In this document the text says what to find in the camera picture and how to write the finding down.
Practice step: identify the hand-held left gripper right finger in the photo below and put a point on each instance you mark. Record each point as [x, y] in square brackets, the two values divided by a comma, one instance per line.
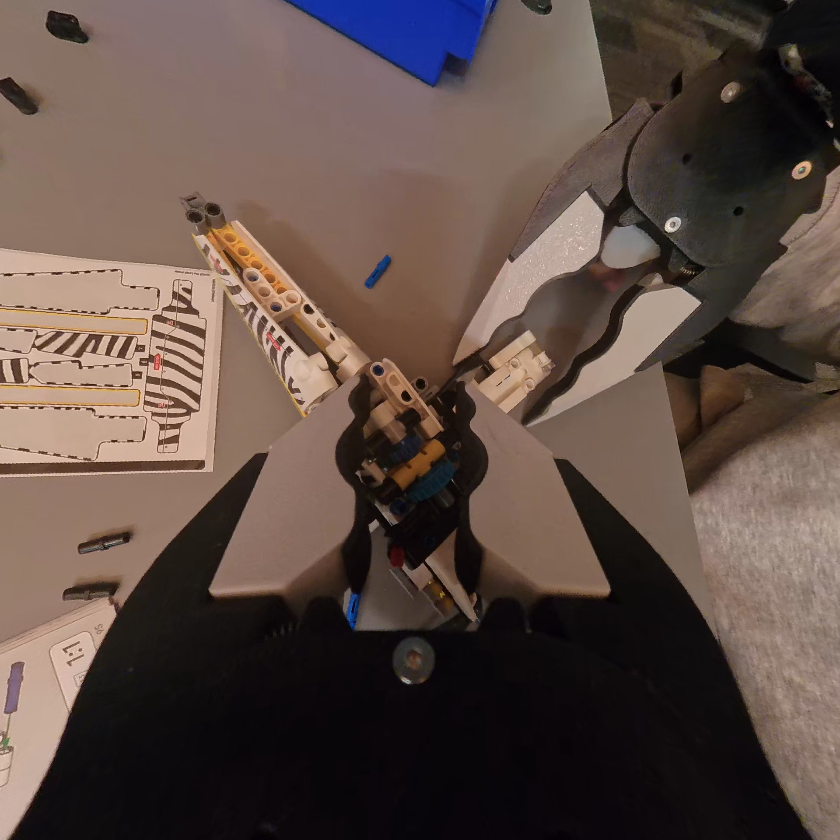
[544, 525]

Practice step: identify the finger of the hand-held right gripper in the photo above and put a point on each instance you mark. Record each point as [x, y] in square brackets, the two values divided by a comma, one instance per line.
[558, 236]
[649, 328]

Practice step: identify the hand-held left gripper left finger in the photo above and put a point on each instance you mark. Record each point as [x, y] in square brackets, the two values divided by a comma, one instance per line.
[282, 525]

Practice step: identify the white lego skid assembly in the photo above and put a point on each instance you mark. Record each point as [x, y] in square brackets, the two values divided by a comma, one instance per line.
[515, 371]

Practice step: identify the long black lego beam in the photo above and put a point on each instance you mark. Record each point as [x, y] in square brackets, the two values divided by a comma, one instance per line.
[459, 375]

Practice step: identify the zebra striped lego helicopter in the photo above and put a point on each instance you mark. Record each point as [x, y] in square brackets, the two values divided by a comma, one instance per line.
[275, 308]

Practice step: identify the lego instruction booklet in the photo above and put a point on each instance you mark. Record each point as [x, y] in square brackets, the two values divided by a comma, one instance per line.
[33, 709]

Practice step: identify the black lego pin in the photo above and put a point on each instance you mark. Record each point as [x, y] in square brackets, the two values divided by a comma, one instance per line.
[103, 543]
[90, 590]

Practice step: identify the blue lego pin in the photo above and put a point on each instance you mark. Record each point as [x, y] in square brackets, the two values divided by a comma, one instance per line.
[377, 270]

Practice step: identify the person's right hand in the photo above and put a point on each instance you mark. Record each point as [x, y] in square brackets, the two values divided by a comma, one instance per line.
[610, 274]

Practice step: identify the black round table grommet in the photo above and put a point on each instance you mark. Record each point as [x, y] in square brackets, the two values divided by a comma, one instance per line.
[538, 4]

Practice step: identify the zebra sticker sheet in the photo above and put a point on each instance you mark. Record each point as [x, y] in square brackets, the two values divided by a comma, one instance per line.
[98, 361]

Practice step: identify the blue plastic bin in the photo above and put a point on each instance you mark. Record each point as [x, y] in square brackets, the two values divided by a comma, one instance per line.
[394, 33]

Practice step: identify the small black knob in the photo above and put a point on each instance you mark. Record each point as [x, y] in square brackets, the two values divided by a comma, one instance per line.
[18, 96]
[65, 25]

